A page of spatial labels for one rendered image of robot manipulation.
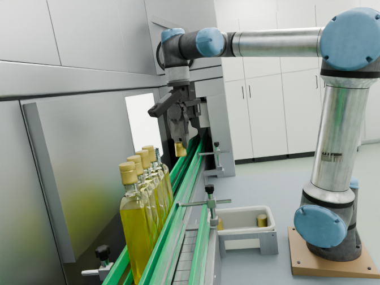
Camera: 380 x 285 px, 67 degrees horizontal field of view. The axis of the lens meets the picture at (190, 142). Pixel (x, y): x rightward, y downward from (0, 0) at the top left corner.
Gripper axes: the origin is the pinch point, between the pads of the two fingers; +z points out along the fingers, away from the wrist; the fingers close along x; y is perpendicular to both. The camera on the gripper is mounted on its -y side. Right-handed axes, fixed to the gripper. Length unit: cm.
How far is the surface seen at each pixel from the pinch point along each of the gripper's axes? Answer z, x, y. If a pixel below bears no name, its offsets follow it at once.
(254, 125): 56, 213, 283
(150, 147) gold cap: -3.2, -6.7, -14.6
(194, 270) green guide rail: 15.5, -35.2, -24.1
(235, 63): -39, 228, 269
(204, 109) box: -2, 60, 61
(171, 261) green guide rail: 21.3, -21.8, -21.3
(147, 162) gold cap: -0.6, -11.0, -18.3
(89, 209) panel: 7.4, -8.3, -33.9
